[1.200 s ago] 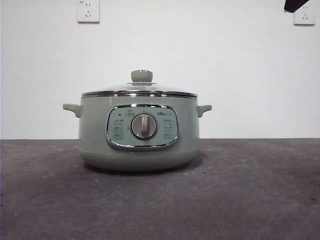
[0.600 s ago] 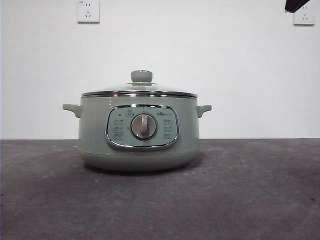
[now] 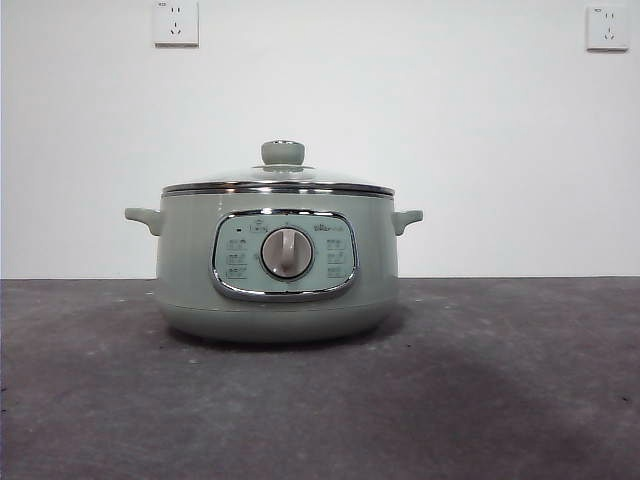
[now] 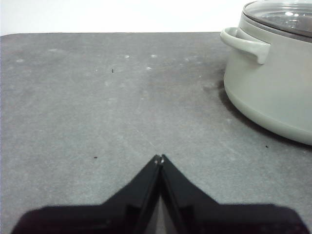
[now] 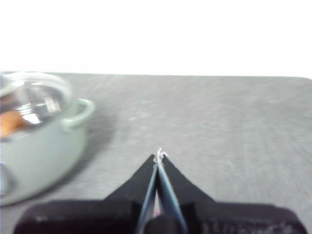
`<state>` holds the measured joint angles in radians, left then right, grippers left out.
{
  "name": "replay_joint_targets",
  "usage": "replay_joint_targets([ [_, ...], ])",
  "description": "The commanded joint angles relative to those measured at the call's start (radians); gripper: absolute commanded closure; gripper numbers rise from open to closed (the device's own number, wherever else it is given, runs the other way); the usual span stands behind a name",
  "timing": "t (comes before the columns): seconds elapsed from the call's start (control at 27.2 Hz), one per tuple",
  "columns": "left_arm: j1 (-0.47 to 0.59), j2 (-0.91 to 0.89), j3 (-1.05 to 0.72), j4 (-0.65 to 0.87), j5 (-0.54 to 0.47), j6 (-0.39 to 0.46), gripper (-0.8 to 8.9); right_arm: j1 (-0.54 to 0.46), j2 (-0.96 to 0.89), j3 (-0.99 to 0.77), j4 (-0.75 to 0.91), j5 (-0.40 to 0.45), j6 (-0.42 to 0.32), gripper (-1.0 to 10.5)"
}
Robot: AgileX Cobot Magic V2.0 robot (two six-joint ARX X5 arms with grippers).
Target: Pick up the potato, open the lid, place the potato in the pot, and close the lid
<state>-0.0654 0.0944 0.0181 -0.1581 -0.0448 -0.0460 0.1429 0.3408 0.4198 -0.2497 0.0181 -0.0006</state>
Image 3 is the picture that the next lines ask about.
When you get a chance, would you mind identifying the glass lid with green knob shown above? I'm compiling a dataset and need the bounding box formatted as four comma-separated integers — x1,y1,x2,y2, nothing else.
160,139,396,196

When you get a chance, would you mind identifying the sage green electric pot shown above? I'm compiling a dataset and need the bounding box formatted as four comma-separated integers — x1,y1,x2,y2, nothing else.
123,191,425,344

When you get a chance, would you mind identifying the white wall socket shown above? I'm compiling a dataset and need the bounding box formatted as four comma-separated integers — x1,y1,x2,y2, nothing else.
585,5,631,52
153,0,200,49

